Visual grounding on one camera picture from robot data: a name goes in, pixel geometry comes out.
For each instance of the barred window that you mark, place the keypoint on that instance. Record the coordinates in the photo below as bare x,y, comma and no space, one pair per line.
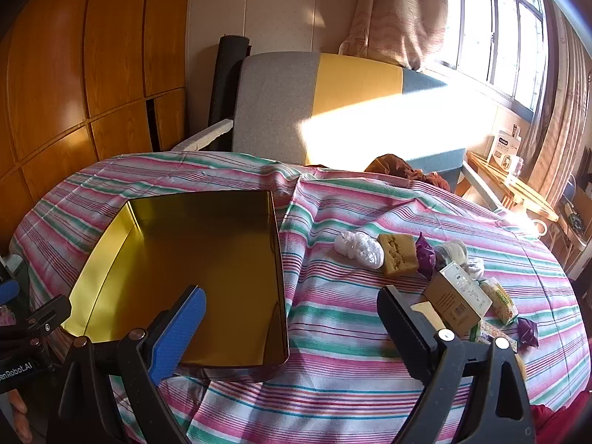
499,32

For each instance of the short patterned curtain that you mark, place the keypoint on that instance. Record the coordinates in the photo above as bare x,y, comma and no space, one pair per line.
393,14

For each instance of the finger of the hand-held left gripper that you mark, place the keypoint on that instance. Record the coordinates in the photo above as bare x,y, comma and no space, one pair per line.
8,292
44,317

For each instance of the striped bedsheet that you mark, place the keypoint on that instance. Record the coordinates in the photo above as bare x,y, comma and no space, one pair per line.
333,314

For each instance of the purple wrapper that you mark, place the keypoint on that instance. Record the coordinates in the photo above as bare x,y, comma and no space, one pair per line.
425,254
528,332

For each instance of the red cloth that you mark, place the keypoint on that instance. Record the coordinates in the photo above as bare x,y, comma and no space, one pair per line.
564,421

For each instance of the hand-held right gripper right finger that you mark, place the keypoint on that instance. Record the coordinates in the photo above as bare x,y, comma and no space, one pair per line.
402,328

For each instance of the person's left hand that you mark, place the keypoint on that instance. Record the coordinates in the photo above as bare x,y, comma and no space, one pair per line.
22,418

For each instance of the wooden wardrobe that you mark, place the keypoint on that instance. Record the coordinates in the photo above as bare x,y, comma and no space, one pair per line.
69,64

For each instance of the small white plastic-wrapped bundle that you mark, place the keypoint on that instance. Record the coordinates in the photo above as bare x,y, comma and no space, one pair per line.
475,268

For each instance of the black rolled mat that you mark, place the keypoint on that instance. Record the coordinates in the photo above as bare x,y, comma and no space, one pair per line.
226,83

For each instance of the yellow green snack packet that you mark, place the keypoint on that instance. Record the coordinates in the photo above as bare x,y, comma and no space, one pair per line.
502,303

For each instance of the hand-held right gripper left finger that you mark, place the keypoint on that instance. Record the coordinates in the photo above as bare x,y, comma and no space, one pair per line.
178,333

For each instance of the gold metal tin box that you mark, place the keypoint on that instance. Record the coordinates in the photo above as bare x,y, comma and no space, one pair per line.
185,249

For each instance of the white sofa armrest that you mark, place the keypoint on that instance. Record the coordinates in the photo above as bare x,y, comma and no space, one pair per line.
203,136
478,187

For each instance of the wooden folding table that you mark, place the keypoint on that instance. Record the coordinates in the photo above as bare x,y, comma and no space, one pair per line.
522,189

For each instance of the long beige curtain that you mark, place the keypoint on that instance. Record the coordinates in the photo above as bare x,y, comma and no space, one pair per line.
562,115

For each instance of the grey yellow blue sofa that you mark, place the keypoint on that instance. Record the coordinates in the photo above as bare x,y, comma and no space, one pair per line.
273,101

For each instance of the white mug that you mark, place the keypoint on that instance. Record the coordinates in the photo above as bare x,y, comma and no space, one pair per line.
540,227

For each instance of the brown cracker packet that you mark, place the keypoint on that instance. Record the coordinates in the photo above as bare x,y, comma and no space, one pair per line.
492,333

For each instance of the large white plastic-wrapped bundle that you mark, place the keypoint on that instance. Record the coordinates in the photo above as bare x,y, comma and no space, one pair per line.
360,249

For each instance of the brown sponge block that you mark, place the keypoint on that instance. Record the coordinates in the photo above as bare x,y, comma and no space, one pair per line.
397,255

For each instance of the white printed carton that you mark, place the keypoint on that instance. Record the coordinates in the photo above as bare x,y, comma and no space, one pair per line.
505,150

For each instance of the white carton box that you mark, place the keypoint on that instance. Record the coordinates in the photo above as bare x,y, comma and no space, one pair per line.
455,298

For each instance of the brown crumpled cloth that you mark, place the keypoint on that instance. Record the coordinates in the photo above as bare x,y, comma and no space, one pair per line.
397,166

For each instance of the cluttered shelf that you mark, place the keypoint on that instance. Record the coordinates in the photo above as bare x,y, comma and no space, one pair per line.
576,212

